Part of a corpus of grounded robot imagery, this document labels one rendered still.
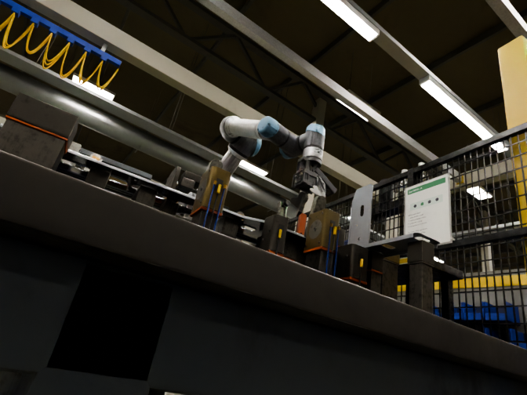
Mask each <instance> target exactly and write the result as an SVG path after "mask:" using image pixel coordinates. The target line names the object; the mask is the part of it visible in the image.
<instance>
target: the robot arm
mask: <svg viewBox="0 0 527 395"><path fill-rule="evenodd" d="M305 132H306V133H304V134H302V135H300V136H295V135H293V134H292V133H291V132H290V131H289V130H288V129H286V128H285V127H284V126H282V125H281V124H279V123H278V122H277V121H276V120H275V119H273V118H272V117H269V116H266V117H265V118H262V119H261V120H249V119H240V118H239V117H236V116H228V117H226V118H224V119H223V121H222V122H221V123H220V133H221V135H222V137H223V138H224V139H225V140H226V141H227V142H228V143H229V145H228V152H227V153H226V154H225V155H224V157H223V158H222V160H221V161H222V163H223V168H222V169H224V170H226V171H228V172H230V173H231V175H232V174H233V173H234V171H235V170H236V168H237V167H238V166H239V165H240V163H241V162H242V161H243V160H247V159H248V157H254V155H256V154H257V153H258V152H259V150H260V148H261V144H262V140H269V141H271V142H272V143H273V144H275V145H276V146H277V147H279V150H280V154H281V155H282V157H283V158H285V159H290V158H296V157H298V156H300V155H303V157H302V158H299V159H298V162H297V168H296V174H294V175H293V181H294V179H295V182H294V185H293V183H292V188H295V189H298V190H302V191H301V192H299V194H298V196H297V197H292V198H291V199H290V202H291V203H292V204H293V205H294V206H296V207H297V210H296V216H297V217H298V216H299V215H300V214H301V213H302V211H303V208H304V206H305V204H306V202H307V201H308V198H309V197H308V194H312V193H313V194H315V195H317V196H324V197H325V196H326V197H329V196H331V195H333V194H335V193H336V191H337V189H336V188H335V187H334V186H333V184H332V183H331V182H330V181H329V180H328V178H327V177H326V176H325V175H324V174H323V172H322V171H321V170H320V169H319V168H321V166H322V156H323V150H324V142H325V128H324V127H323V126H321V125H319V124H311V125H309V126H308V127H307V129H306V131H305Z"/></svg>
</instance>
